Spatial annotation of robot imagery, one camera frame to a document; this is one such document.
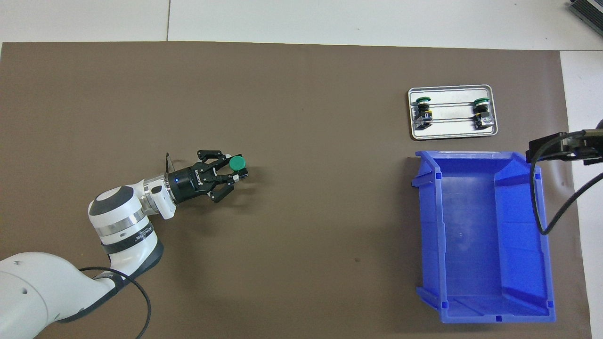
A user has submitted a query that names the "silver metal tray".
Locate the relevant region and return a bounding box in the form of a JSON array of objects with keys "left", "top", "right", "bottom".
[{"left": 407, "top": 85, "right": 499, "bottom": 141}]

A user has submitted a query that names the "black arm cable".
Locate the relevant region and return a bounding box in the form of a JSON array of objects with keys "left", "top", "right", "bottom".
[
  {"left": 530, "top": 131, "right": 603, "bottom": 236},
  {"left": 78, "top": 152, "right": 176, "bottom": 339}
]

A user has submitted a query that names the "grey ribbed device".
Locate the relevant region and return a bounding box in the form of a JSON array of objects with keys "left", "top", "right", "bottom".
[{"left": 568, "top": 0, "right": 603, "bottom": 31}]

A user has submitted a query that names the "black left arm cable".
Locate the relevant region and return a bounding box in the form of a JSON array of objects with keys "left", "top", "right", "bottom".
[{"left": 78, "top": 152, "right": 176, "bottom": 339}]

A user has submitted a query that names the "blue plastic storage bin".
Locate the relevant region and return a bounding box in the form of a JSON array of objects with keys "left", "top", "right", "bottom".
[{"left": 411, "top": 150, "right": 556, "bottom": 324}]

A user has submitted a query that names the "brown table mat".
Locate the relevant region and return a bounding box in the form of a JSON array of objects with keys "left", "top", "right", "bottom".
[{"left": 0, "top": 41, "right": 592, "bottom": 339}]

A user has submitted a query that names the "green push button switch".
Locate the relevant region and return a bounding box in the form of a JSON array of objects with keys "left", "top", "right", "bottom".
[
  {"left": 228, "top": 155, "right": 249, "bottom": 182},
  {"left": 473, "top": 97, "right": 494, "bottom": 130},
  {"left": 413, "top": 96, "right": 433, "bottom": 130}
]

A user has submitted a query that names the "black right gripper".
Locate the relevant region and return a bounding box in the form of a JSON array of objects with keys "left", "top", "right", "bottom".
[{"left": 525, "top": 120, "right": 603, "bottom": 165}]

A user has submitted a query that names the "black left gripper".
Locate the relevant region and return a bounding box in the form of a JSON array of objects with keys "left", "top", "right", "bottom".
[{"left": 169, "top": 150, "right": 249, "bottom": 204}]

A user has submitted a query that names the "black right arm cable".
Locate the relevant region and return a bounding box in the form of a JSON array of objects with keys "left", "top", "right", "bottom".
[{"left": 530, "top": 131, "right": 603, "bottom": 236}]

